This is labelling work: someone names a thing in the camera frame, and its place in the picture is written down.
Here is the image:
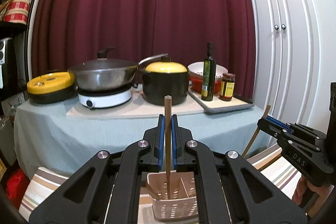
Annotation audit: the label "wooden chopstick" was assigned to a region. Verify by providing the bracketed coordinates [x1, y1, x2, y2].
[146, 184, 161, 200]
[165, 96, 171, 200]
[242, 105, 271, 157]

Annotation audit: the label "person right hand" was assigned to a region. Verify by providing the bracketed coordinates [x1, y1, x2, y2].
[291, 175, 334, 217]

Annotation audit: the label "striped table mat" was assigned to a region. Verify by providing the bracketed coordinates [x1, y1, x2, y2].
[19, 144, 301, 223]

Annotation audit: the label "pink perforated utensil holder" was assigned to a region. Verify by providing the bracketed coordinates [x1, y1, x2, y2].
[146, 170, 198, 222]

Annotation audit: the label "grey cutting board tray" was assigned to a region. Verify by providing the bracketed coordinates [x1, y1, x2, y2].
[189, 90, 254, 114]

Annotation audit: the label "sauce jar yellow label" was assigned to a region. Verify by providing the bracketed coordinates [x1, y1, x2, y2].
[219, 73, 236, 101]

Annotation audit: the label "grey-blue tablecloth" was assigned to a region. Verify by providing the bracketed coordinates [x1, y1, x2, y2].
[14, 98, 263, 178]

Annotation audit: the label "dark olive oil bottle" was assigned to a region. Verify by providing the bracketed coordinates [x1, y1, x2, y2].
[201, 42, 217, 101]

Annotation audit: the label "white cabinet doors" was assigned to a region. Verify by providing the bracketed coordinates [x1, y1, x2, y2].
[252, 0, 321, 124]

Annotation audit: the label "red container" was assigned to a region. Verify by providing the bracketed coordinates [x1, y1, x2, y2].
[190, 77, 221, 94]

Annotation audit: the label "white induction cooker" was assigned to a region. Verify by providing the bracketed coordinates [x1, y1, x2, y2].
[78, 84, 131, 109]

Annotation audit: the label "white bowl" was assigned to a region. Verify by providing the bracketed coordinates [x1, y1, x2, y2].
[187, 61, 228, 80]

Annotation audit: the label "yellow lidded electric griddle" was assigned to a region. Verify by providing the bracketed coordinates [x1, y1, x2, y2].
[27, 72, 75, 104]

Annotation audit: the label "steel wok with lid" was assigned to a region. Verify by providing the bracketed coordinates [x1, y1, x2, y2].
[68, 46, 168, 92]

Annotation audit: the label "black pot yellow lid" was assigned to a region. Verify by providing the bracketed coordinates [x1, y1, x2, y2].
[139, 53, 190, 106]

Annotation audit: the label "black air fryer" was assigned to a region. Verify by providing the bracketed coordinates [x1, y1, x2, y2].
[1, 37, 18, 89]

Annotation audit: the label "maroon curtain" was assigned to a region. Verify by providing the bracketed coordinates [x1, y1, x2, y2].
[31, 0, 256, 98]

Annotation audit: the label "red striped round boxes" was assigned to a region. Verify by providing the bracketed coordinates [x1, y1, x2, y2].
[2, 0, 30, 25]

